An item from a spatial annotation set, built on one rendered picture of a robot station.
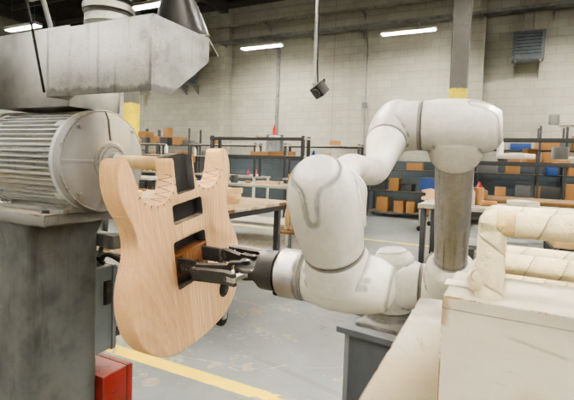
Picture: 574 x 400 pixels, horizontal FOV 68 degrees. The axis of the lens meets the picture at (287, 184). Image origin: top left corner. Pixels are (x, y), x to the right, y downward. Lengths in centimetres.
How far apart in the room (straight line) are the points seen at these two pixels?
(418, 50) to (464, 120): 1122
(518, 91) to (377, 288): 1130
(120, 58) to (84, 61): 10
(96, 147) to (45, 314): 46
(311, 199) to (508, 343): 30
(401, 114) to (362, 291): 56
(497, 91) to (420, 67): 199
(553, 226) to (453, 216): 73
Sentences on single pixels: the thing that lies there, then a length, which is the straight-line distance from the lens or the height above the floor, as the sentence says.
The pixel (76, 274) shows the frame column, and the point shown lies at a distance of 133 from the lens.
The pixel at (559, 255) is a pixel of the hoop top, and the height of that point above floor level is 113.
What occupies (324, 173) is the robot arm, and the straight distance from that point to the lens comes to 60.
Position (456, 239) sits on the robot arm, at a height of 105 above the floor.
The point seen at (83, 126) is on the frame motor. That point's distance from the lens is 111.
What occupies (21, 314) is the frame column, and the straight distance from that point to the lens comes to 131.
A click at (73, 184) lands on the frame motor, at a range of 110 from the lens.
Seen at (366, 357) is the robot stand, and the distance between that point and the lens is 157.
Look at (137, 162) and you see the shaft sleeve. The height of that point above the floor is 125.
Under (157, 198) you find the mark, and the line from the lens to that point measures 86.
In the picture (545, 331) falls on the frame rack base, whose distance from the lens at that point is 59.
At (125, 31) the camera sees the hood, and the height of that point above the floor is 150.
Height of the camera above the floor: 126
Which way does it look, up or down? 3 degrees down
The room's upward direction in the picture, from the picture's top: 2 degrees clockwise
